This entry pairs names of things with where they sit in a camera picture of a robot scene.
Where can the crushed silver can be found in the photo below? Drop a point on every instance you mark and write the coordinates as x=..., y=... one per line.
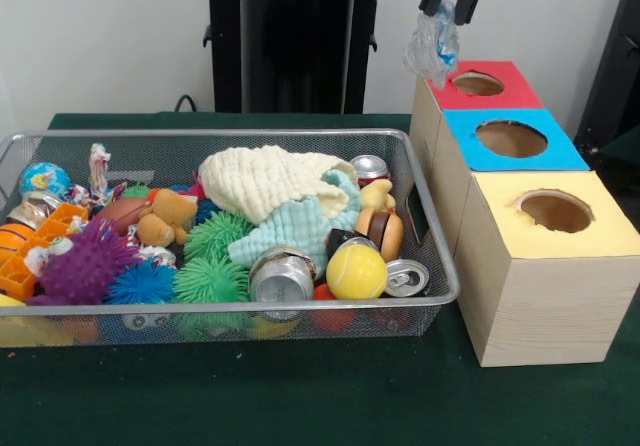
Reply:
x=283, y=278

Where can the blue globe ball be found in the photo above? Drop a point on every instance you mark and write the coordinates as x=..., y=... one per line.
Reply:
x=45, y=179

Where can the black side stand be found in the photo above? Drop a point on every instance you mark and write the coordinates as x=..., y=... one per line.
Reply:
x=620, y=66

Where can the yellow plush duck toy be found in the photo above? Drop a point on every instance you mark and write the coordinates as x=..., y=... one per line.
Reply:
x=378, y=196

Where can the cream knitted cloth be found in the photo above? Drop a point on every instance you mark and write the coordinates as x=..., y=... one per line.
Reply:
x=265, y=181

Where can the green spiky ball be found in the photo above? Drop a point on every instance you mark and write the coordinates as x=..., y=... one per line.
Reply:
x=212, y=281

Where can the wooden box with three holes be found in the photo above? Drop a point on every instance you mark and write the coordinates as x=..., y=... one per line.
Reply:
x=545, y=286

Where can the silver can with pull tab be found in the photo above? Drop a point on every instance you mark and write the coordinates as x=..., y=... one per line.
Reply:
x=407, y=279

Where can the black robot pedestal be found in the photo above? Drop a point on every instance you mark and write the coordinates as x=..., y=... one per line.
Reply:
x=300, y=46

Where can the small toy hamburger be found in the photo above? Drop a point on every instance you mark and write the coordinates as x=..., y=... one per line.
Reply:
x=382, y=234

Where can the yellow tennis ball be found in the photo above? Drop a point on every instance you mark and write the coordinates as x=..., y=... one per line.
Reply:
x=356, y=271

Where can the clear shallow mesh bin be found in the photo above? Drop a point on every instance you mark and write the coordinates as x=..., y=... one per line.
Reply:
x=430, y=256

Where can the light teal cloth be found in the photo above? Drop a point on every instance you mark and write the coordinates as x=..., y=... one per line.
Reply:
x=295, y=231

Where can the dark green table cloth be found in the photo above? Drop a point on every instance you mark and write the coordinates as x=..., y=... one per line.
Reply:
x=300, y=396

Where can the purple spiky ball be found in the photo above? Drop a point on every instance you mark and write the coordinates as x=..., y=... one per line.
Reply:
x=85, y=266

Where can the red soda can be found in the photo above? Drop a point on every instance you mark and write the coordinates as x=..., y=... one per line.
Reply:
x=368, y=166

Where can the clear plastic wrapper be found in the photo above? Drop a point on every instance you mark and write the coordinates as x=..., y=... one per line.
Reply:
x=432, y=51

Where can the small orange basketball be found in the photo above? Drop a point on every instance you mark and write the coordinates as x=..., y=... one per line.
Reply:
x=12, y=238

